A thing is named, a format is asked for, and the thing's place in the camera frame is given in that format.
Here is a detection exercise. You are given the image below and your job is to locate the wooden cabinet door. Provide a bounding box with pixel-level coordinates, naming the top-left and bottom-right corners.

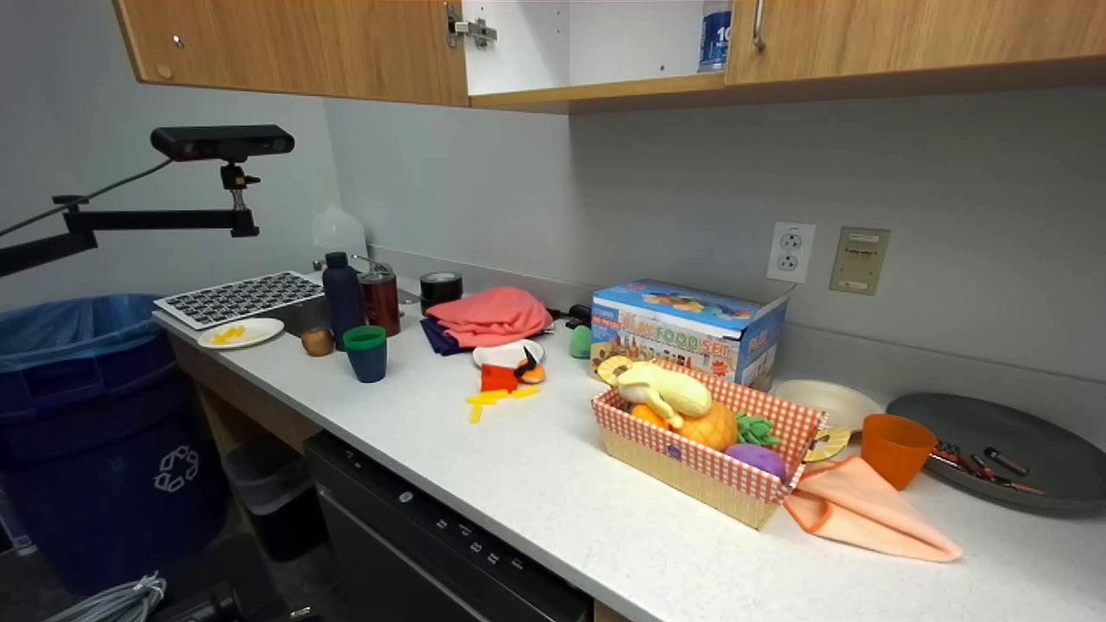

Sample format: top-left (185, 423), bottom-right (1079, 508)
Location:
top-left (722, 0), bottom-right (1106, 85)
top-left (109, 0), bottom-right (474, 112)

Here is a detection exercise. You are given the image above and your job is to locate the metal cabinet hinge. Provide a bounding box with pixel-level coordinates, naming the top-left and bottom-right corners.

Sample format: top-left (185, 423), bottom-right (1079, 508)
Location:
top-left (444, 5), bottom-right (500, 52)

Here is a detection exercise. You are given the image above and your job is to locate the wooden overhead cabinet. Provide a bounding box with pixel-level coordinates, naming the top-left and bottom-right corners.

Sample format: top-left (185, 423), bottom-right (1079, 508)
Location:
top-left (459, 0), bottom-right (1106, 114)

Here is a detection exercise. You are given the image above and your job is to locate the pink folded cloth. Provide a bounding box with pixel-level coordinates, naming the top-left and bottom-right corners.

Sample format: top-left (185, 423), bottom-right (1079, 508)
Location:
top-left (424, 283), bottom-right (556, 351)

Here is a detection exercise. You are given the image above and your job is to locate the orange black toy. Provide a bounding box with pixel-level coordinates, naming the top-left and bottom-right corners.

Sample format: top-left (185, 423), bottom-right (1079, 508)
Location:
top-left (513, 342), bottom-right (550, 388)

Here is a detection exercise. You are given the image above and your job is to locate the black round container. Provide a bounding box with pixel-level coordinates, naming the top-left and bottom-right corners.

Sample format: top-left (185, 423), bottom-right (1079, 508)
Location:
top-left (417, 268), bottom-right (467, 312)

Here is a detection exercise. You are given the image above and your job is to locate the dark blue cloth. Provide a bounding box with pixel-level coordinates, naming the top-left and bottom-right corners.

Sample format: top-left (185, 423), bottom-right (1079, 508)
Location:
top-left (417, 314), bottom-right (467, 361)

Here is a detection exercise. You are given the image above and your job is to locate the blue toy food box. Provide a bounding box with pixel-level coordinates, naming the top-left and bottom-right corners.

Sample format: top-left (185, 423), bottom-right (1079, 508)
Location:
top-left (588, 279), bottom-right (792, 393)

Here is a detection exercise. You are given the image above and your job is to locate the pale yellow toy chicken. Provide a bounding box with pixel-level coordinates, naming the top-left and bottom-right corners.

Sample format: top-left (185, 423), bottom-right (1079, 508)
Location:
top-left (595, 351), bottom-right (720, 431)

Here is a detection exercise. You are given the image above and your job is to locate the dark red bottle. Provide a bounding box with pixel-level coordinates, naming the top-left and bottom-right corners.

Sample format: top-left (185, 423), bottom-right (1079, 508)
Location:
top-left (358, 259), bottom-right (403, 339)

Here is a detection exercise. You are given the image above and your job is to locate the blue cup green rim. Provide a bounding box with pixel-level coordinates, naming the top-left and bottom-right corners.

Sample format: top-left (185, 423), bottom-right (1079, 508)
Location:
top-left (338, 323), bottom-right (394, 388)

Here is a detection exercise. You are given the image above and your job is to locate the orange toy fruit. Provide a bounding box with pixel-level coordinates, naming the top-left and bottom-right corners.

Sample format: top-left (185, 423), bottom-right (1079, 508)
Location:
top-left (672, 403), bottom-right (743, 456)

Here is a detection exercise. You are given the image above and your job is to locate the red checkered paper basket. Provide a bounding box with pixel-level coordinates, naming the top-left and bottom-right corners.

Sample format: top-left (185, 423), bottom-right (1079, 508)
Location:
top-left (588, 364), bottom-right (830, 532)

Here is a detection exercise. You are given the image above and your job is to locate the dark blue bottle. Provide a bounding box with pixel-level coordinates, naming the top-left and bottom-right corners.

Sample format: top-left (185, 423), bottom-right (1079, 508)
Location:
top-left (316, 250), bottom-right (369, 347)

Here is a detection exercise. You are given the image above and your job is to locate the clear plastic bottle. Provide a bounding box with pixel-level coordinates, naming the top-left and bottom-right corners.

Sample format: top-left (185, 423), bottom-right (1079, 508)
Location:
top-left (306, 203), bottom-right (373, 276)

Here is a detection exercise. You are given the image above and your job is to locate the green toy vegetable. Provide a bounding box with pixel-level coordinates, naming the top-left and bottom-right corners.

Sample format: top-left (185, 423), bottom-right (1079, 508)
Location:
top-left (736, 411), bottom-right (780, 454)

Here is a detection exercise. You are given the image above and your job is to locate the purple toy food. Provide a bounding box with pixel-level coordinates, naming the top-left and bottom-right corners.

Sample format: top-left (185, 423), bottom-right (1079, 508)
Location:
top-left (727, 441), bottom-right (792, 485)

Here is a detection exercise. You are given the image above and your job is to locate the black dishwasher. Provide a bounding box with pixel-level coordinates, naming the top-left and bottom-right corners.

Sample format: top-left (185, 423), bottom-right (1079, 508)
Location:
top-left (303, 429), bottom-right (596, 622)

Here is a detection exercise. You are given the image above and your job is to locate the small white plate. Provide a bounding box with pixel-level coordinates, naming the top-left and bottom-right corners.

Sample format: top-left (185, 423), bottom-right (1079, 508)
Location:
top-left (193, 314), bottom-right (286, 351)

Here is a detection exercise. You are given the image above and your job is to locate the white bowl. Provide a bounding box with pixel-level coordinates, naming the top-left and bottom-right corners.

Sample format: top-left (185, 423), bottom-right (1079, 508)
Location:
top-left (767, 378), bottom-right (888, 440)

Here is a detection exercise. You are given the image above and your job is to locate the grid dish drying mat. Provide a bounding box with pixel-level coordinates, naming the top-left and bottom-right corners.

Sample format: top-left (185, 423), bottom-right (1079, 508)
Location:
top-left (150, 267), bottom-right (327, 336)

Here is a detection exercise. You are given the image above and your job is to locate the blue white canister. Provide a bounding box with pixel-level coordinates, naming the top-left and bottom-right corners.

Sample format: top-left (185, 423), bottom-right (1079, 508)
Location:
top-left (697, 0), bottom-right (736, 75)

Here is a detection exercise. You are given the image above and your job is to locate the small black waste bin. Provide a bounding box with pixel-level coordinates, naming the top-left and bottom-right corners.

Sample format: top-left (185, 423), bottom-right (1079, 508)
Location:
top-left (222, 441), bottom-right (330, 568)

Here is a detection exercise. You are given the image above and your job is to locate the orange plastic cup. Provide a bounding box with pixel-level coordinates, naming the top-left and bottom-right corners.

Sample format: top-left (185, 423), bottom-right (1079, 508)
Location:
top-left (861, 411), bottom-right (941, 494)

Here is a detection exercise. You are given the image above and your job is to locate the peach cloth napkin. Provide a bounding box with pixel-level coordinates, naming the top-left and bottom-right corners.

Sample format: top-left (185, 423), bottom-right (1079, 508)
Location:
top-left (780, 454), bottom-right (968, 568)

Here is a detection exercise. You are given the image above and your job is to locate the dark red strip toy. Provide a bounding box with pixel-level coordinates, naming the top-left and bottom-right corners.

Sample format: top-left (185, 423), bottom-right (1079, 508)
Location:
top-left (928, 440), bottom-right (1046, 502)

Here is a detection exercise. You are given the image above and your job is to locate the blue recycling bin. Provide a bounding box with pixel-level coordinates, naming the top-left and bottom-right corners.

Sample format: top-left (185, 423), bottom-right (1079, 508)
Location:
top-left (0, 290), bottom-right (233, 598)

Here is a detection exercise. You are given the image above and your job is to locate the grey round tray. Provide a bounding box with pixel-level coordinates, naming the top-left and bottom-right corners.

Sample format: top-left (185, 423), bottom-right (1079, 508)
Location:
top-left (883, 389), bottom-right (1106, 523)

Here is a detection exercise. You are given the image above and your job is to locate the grey crumpled bag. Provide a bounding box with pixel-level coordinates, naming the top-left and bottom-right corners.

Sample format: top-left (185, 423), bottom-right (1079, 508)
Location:
top-left (46, 570), bottom-right (174, 622)

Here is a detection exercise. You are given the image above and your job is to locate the white wall outlet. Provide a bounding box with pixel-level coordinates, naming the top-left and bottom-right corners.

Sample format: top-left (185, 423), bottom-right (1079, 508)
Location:
top-left (765, 218), bottom-right (820, 287)

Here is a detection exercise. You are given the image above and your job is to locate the yellow toy ring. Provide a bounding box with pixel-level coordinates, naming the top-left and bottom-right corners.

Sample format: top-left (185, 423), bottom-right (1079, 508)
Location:
top-left (800, 424), bottom-right (856, 467)

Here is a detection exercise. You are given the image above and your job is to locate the beige wall plate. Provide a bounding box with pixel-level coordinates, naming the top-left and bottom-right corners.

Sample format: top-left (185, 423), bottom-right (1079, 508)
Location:
top-left (824, 222), bottom-right (892, 297)

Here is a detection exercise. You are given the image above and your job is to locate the black stereo camera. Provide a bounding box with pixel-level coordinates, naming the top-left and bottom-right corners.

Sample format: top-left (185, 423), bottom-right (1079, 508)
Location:
top-left (148, 122), bottom-right (297, 165)

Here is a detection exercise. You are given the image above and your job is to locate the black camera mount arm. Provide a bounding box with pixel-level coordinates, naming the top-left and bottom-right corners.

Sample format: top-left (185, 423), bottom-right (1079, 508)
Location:
top-left (0, 159), bottom-right (262, 279)

